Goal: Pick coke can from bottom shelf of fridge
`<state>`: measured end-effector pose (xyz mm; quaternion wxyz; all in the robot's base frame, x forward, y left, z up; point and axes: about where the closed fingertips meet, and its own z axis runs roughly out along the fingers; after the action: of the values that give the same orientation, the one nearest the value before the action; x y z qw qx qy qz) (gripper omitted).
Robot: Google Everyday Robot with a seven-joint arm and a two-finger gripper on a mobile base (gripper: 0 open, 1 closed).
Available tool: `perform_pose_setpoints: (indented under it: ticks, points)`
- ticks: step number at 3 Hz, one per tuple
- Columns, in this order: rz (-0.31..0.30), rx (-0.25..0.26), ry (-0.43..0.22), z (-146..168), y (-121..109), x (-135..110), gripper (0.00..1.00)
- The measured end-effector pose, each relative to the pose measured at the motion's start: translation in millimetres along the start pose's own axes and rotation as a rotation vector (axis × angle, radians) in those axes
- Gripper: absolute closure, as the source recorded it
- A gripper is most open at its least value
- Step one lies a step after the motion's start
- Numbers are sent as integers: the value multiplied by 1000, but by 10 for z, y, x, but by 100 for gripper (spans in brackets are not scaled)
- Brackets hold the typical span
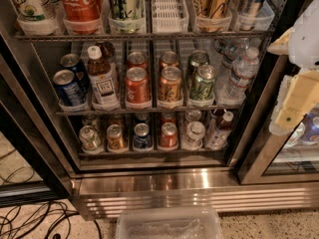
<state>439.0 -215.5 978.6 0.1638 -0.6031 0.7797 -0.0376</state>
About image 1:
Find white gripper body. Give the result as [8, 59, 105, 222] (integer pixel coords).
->
[269, 69, 319, 135]

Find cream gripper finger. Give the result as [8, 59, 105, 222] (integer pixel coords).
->
[267, 28, 293, 56]

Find red coke can bottom front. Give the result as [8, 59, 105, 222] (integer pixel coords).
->
[159, 122, 177, 147]

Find red coke can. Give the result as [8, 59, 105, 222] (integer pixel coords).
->
[159, 122, 177, 147]
[160, 112, 176, 124]
[127, 51, 149, 70]
[126, 67, 150, 104]

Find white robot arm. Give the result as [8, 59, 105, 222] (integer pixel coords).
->
[267, 0, 319, 135]

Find white can behind door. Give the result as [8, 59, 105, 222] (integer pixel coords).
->
[285, 122, 305, 147]

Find blue can behind door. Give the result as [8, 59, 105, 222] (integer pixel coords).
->
[300, 113, 319, 144]

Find silver tall can top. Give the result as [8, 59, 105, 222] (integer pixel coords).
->
[233, 0, 265, 31]

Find right fridge glass door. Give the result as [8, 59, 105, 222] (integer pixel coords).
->
[231, 0, 319, 185]

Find fridge glass door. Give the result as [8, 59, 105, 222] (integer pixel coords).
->
[231, 0, 319, 185]
[0, 53, 73, 208]

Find green can middle rear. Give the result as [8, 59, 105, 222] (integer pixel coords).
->
[186, 50, 209, 86]

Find green can middle front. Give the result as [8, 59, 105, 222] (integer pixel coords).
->
[189, 65, 217, 101]

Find tea bottle bottom shelf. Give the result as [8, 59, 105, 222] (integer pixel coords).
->
[205, 111, 234, 150]

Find orange can middle rear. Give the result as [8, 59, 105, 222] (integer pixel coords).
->
[159, 51, 179, 71]

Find orange can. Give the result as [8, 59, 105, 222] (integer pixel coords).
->
[159, 67, 181, 103]
[159, 51, 179, 71]
[108, 114, 125, 126]
[107, 124, 127, 150]

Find orange can middle front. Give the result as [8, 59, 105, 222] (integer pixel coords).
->
[159, 67, 181, 103]

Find red coke can bottom rear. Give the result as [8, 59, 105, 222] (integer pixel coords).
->
[160, 112, 176, 124]

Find red coke can middle rear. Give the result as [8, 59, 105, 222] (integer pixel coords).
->
[127, 51, 149, 70]

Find red coke can middle front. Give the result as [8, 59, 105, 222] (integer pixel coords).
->
[126, 67, 150, 104]

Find blue pepsi can bottom rear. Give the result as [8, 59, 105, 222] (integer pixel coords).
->
[135, 113, 151, 125]

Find blue pepsi can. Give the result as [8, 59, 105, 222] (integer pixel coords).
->
[53, 70, 85, 107]
[134, 123, 153, 149]
[135, 113, 151, 125]
[60, 54, 90, 94]

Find green tall can top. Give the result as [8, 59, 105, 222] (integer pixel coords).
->
[111, 0, 144, 21]

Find blue pepsi can bottom front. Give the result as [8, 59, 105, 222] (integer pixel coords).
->
[134, 123, 153, 149]

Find orange can bottom rear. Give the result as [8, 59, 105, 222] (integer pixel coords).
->
[108, 114, 125, 126]

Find orange can bottom front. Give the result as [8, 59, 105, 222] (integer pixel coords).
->
[107, 124, 127, 150]

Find red coca-cola can top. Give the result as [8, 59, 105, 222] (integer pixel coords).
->
[62, 0, 103, 22]

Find green white can bottom rear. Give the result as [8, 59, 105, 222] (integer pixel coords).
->
[82, 115, 99, 129]

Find green white can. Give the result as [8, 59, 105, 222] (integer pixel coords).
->
[79, 125, 102, 151]
[82, 115, 99, 129]

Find blue pepsi can middle rear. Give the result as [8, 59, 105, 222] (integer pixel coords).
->
[60, 54, 90, 94]

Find green white can bottom front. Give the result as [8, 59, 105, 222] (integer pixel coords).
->
[79, 125, 102, 151]

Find blue pepsi can middle front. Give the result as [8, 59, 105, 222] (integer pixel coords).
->
[53, 70, 85, 107]

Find steel fridge base grille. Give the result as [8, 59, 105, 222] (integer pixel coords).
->
[71, 168, 319, 220]

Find white 7up can top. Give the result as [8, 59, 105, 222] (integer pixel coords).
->
[12, 0, 56, 21]

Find left fridge glass door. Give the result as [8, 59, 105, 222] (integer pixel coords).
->
[0, 53, 73, 208]

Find water bottle middle front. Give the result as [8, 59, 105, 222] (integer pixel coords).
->
[225, 47, 259, 100]

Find water bottle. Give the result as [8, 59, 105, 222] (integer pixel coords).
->
[184, 110, 202, 123]
[225, 47, 259, 100]
[215, 38, 249, 85]
[182, 121, 205, 150]

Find water bottle middle rear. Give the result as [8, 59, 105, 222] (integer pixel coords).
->
[215, 38, 249, 85]

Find water bottle bottom rear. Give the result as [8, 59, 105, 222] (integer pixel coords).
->
[184, 110, 202, 123]

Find water bottle bottom front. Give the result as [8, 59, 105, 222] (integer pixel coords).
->
[182, 121, 205, 150]

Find empty white plastic tray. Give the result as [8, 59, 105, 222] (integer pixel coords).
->
[152, 0, 189, 33]

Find brown tea bottle middle rear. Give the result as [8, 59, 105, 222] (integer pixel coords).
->
[96, 41, 117, 65]

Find brown tea bottle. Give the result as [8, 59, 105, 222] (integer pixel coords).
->
[96, 41, 117, 65]
[87, 46, 118, 106]

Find brown tea bottle middle front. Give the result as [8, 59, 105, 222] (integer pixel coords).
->
[87, 46, 118, 106]

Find clear plastic bin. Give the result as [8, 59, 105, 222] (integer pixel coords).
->
[116, 207, 224, 239]

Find top wire shelf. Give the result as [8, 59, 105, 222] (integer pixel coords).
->
[15, 30, 272, 42]

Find wire shelf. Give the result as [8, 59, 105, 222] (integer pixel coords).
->
[15, 30, 272, 42]
[56, 105, 241, 117]

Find middle wire shelf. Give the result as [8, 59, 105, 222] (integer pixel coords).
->
[56, 105, 241, 117]

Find black floor cables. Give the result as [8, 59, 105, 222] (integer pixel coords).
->
[0, 147, 103, 239]

